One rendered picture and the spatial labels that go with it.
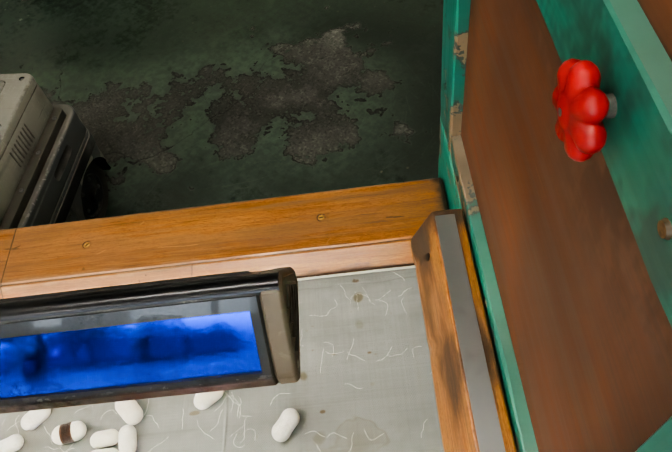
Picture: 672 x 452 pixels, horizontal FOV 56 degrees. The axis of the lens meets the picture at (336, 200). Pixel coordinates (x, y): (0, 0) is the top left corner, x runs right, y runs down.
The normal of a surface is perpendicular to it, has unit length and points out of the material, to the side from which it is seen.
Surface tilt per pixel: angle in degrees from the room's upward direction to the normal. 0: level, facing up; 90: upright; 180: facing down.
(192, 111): 0
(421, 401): 0
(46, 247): 0
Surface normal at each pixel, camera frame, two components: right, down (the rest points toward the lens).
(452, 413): -0.95, -0.14
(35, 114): 0.99, 0.00
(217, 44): -0.11, -0.58
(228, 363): 0.00, 0.37
